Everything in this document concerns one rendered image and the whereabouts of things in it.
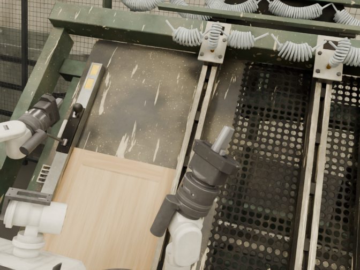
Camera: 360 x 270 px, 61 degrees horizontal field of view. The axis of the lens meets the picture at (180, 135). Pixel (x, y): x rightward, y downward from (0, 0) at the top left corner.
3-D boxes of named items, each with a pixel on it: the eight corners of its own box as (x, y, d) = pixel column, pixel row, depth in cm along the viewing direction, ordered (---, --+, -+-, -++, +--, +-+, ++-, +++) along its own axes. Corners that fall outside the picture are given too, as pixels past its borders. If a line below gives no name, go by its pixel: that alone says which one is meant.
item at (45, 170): (40, 182, 122) (36, 181, 119) (46, 166, 124) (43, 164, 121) (49, 185, 121) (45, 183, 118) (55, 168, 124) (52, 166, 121)
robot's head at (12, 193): (41, 238, 64) (50, 205, 62) (-5, 232, 61) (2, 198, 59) (45, 221, 70) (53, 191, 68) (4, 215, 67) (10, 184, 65)
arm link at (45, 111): (35, 90, 113) (13, 107, 103) (59, 95, 111) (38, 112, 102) (43, 119, 120) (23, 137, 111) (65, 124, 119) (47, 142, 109)
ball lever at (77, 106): (68, 118, 125) (71, 109, 113) (72, 110, 126) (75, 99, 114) (78, 121, 126) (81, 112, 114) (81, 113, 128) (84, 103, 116)
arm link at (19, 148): (21, 133, 111) (-2, 153, 102) (19, 110, 104) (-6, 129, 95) (50, 145, 110) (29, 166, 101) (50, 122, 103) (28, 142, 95)
